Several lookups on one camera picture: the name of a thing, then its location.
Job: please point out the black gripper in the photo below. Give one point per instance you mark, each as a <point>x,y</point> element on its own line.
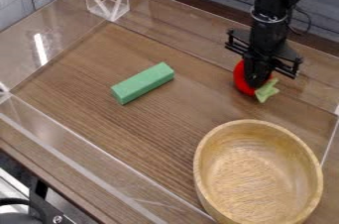
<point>260,64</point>

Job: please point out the red plush strawberry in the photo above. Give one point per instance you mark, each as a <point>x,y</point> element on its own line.
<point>260,93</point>

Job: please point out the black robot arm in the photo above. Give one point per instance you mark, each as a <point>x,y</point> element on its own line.
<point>263,45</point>

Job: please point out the green rectangular block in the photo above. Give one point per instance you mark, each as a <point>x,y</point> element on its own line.
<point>143,82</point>

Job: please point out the wooden bowl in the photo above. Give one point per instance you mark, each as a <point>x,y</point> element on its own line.
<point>256,174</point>

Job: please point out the clear acrylic enclosure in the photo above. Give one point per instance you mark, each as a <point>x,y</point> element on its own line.
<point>120,111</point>

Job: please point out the black metal table bracket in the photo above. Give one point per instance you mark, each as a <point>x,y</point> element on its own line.
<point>49,214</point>

